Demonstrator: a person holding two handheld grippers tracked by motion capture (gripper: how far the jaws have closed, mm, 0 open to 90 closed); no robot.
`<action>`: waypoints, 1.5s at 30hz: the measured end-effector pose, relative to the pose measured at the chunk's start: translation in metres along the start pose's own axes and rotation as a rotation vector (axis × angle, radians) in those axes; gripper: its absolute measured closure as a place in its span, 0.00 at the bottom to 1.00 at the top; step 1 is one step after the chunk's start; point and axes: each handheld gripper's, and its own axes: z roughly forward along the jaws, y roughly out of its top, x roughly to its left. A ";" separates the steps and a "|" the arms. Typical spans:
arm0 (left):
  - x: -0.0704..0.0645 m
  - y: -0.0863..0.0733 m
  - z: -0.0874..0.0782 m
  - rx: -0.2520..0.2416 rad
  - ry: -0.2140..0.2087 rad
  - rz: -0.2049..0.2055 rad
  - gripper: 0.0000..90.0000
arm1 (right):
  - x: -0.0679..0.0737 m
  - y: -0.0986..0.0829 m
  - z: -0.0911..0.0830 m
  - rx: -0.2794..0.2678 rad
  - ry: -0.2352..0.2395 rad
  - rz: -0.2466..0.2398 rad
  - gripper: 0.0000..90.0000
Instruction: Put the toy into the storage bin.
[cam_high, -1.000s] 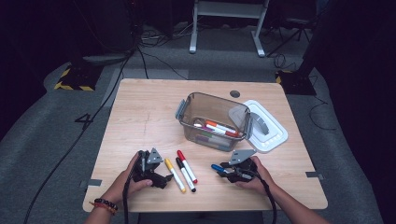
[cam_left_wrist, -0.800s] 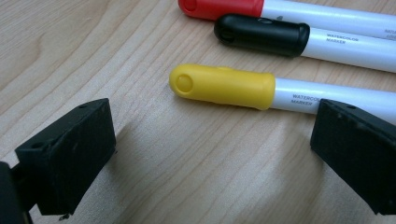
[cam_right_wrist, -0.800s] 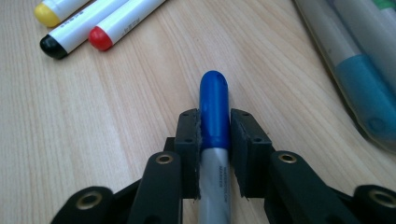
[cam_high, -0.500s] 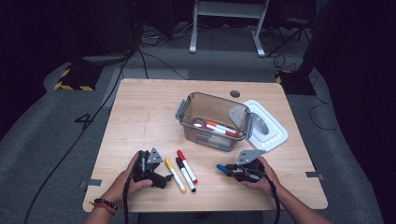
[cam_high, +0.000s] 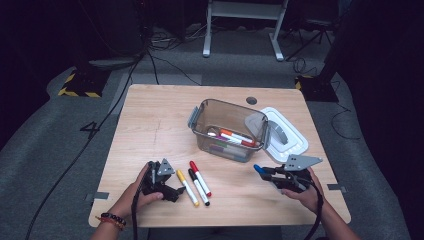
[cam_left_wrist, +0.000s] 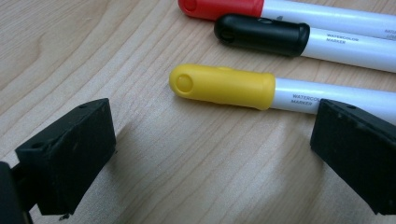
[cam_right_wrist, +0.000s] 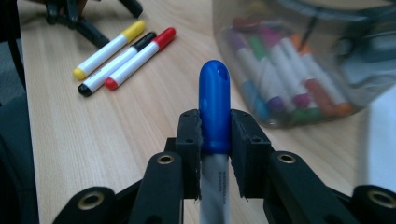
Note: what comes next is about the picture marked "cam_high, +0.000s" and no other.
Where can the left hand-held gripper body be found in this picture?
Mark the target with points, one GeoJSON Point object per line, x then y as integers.
{"type": "Point", "coordinates": [154, 187]}

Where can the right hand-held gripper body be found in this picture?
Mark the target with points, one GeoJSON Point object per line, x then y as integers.
{"type": "Point", "coordinates": [298, 181]}

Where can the yellow marker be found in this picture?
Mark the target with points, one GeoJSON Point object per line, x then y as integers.
{"type": "Point", "coordinates": [188, 189]}

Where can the blue marker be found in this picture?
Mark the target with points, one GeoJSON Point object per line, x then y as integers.
{"type": "Point", "coordinates": [257, 168]}

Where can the white container lid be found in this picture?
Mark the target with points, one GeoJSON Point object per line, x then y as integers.
{"type": "Point", "coordinates": [293, 140]}

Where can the dark red marker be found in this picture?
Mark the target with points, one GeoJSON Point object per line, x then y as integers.
{"type": "Point", "coordinates": [249, 143]}

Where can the green marker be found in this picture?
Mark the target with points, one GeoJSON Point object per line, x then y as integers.
{"type": "Point", "coordinates": [222, 145]}

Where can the orange marker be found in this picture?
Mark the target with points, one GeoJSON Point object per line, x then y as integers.
{"type": "Point", "coordinates": [226, 132]}

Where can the magenta marker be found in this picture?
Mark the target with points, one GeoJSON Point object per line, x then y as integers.
{"type": "Point", "coordinates": [220, 137]}

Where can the clear grey plastic container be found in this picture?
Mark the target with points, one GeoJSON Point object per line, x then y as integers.
{"type": "Point", "coordinates": [213, 115]}

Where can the person's right hand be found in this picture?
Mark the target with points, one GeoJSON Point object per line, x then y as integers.
{"type": "Point", "coordinates": [311, 198]}

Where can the person's left hand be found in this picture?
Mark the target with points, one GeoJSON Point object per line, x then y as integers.
{"type": "Point", "coordinates": [131, 202]}

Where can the grey tape strip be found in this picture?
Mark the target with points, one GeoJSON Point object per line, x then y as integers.
{"type": "Point", "coordinates": [336, 187]}
{"type": "Point", "coordinates": [101, 195]}

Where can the grey stand foot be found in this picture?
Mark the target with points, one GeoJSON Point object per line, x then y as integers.
{"type": "Point", "coordinates": [113, 63]}

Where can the black tripod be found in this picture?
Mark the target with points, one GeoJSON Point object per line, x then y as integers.
{"type": "Point", "coordinates": [306, 41]}

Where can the black stand column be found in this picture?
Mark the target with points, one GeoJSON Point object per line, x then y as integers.
{"type": "Point", "coordinates": [336, 50]}

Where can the black yellow striped base plate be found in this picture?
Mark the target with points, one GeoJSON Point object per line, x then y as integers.
{"type": "Point", "coordinates": [320, 90]}
{"type": "Point", "coordinates": [86, 83]}

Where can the white desk frame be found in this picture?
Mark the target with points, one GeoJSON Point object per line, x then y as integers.
{"type": "Point", "coordinates": [245, 10]}

